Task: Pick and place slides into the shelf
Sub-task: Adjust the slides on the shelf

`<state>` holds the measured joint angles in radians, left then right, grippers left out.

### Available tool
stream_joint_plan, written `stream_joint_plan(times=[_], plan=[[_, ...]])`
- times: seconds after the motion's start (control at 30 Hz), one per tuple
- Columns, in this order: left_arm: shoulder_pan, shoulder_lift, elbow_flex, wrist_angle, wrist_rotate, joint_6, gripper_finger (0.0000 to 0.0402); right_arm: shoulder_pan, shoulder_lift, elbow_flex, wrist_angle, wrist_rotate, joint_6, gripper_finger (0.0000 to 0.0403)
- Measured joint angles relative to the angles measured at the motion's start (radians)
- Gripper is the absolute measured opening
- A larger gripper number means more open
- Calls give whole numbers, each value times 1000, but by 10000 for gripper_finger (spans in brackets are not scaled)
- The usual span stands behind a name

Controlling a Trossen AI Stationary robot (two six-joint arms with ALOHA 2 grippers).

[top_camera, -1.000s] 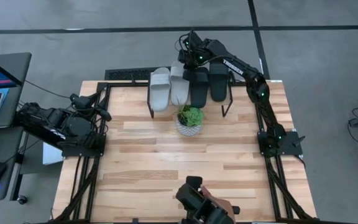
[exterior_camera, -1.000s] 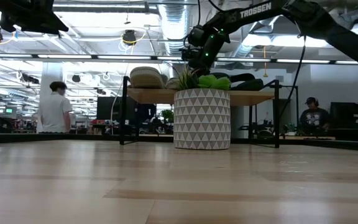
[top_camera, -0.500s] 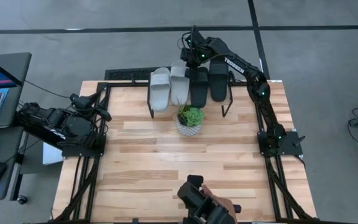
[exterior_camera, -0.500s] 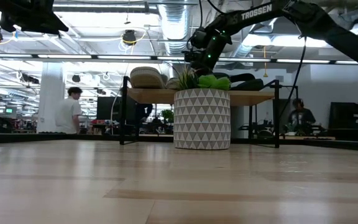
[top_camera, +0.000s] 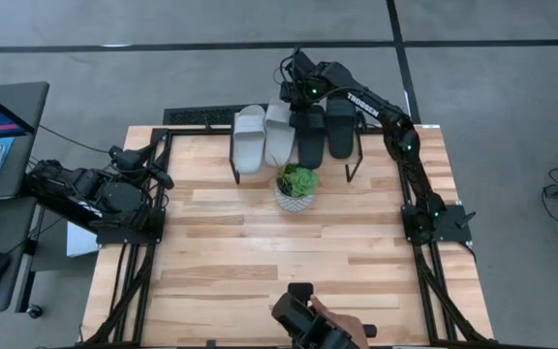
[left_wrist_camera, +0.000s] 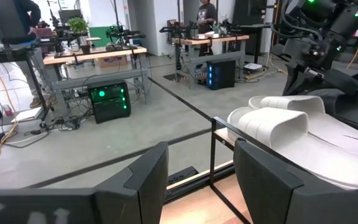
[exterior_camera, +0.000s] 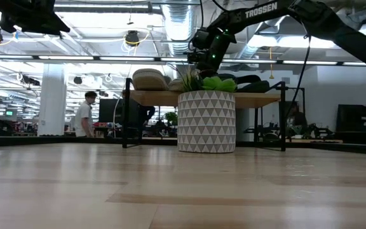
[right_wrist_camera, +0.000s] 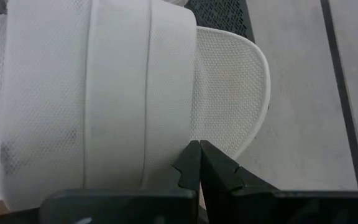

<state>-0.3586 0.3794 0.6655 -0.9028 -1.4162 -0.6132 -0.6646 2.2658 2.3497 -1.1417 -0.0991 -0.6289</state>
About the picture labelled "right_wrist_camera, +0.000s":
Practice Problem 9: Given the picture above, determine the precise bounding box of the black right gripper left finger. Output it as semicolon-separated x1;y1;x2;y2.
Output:
39;139;202;224

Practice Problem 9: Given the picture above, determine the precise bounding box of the light grey rubber slide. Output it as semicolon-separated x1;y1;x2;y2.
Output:
0;0;272;212

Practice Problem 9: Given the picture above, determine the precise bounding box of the black perforated floor mat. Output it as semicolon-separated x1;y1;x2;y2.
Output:
183;0;256;44

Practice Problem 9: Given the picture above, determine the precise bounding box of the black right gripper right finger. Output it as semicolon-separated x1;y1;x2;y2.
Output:
200;139;358;224

